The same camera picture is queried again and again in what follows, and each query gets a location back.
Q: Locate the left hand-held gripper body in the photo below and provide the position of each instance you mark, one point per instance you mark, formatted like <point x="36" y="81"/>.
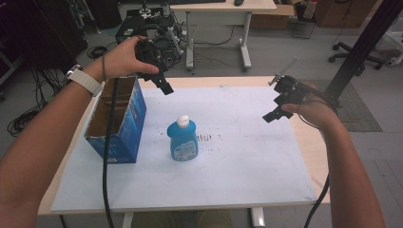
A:
<point x="147" y="53"/>

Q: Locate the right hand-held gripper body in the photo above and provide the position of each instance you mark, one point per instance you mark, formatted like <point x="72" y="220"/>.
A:
<point x="290" y="90"/>

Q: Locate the blue cardboard box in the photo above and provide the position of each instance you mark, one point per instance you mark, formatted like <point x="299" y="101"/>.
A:
<point x="128" y="123"/>

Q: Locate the blue bottle with white cap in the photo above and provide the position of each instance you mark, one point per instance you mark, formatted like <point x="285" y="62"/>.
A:
<point x="183" y="141"/>

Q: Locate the person's left hand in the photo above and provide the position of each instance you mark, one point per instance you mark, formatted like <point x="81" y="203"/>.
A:
<point x="122" y="60"/>

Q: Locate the person's right hand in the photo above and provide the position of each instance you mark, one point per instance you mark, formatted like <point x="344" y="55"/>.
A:
<point x="313" y="114"/>

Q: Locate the black equipment pile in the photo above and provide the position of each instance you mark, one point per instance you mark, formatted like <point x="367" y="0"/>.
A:
<point x="164" y="34"/>

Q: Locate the white wristwatch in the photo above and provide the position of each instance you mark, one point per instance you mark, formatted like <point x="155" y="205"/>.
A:
<point x="84" y="80"/>

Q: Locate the black office chair base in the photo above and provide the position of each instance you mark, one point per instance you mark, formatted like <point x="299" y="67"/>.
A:
<point x="351" y="53"/>

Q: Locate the grey floor mat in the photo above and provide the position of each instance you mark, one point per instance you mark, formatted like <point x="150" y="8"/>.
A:
<point x="358" y="114"/>

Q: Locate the black keyboard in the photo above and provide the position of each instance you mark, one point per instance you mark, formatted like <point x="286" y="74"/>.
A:
<point x="198" y="1"/>

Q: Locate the brown cardboard box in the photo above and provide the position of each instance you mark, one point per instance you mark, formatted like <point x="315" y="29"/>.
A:
<point x="272" y="17"/>

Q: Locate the white desk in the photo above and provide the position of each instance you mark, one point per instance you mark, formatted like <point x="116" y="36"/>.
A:
<point x="221" y="6"/>

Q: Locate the wooden cabinet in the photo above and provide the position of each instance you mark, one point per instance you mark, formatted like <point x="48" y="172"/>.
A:
<point x="342" y="12"/>

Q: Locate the black computer mouse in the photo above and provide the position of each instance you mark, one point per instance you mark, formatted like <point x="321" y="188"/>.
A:
<point x="239" y="2"/>

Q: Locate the dark curtain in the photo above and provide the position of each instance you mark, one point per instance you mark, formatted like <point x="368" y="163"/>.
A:
<point x="38" y="28"/>

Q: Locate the black metal post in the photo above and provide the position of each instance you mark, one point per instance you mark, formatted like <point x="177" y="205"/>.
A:
<point x="364" y="44"/>

